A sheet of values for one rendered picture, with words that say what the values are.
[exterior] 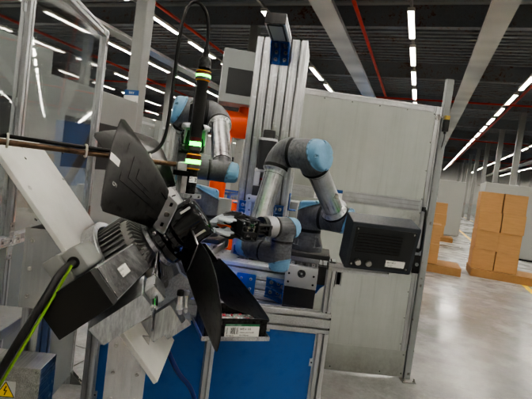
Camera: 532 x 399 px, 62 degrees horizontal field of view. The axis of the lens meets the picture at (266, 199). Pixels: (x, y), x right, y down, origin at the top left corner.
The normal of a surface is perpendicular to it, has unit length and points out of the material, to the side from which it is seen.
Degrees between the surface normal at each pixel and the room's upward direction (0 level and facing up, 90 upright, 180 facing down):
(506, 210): 90
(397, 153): 90
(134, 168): 80
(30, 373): 90
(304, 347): 90
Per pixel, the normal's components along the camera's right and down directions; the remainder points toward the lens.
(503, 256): -0.33, 0.00
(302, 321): 0.05, 0.06
